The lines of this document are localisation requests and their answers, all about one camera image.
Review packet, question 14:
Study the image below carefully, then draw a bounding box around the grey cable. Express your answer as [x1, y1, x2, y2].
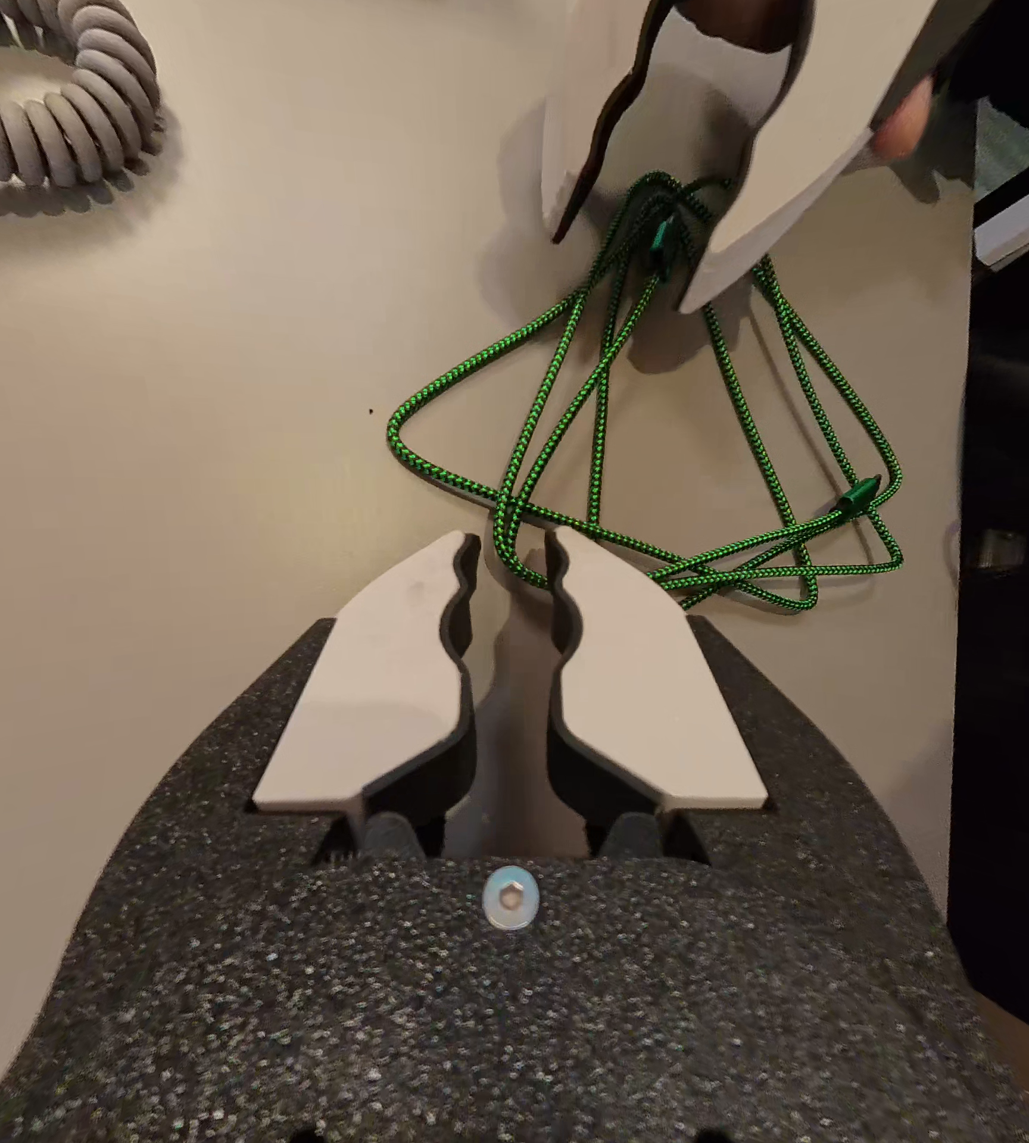
[0, 0, 163, 189]

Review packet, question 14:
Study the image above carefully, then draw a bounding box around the light grey desk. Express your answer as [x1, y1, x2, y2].
[0, 0, 980, 1143]

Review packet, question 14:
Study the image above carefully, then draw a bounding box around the green braided cable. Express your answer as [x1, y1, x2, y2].
[386, 171, 906, 616]

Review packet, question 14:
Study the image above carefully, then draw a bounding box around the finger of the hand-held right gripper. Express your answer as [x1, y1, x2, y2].
[675, 0, 946, 314]
[538, 0, 666, 245]

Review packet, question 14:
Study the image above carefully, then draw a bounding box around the person's right hand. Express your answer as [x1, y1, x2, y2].
[872, 74, 938, 162]

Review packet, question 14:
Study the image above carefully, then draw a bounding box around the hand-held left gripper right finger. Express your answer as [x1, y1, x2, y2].
[544, 525, 771, 832]

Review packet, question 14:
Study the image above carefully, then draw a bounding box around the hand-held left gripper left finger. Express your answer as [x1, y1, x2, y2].
[251, 529, 482, 836]

